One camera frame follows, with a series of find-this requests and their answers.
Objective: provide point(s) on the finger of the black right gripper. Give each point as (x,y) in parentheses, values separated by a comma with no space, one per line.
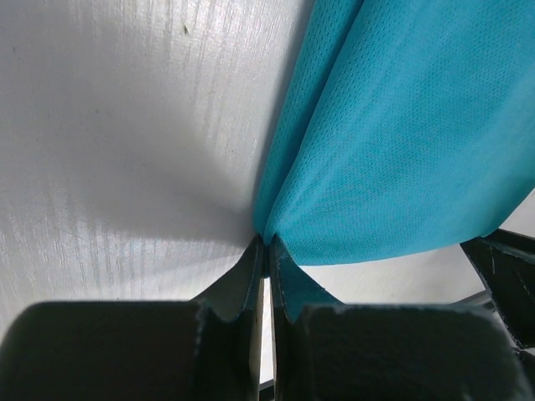
(504,261)

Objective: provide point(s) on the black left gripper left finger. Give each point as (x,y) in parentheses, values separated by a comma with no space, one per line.
(207,348)

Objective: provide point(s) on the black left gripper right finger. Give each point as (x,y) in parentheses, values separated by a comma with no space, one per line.
(328,350)

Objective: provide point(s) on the teal t-shirt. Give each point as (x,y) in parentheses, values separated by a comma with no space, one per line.
(407,126)

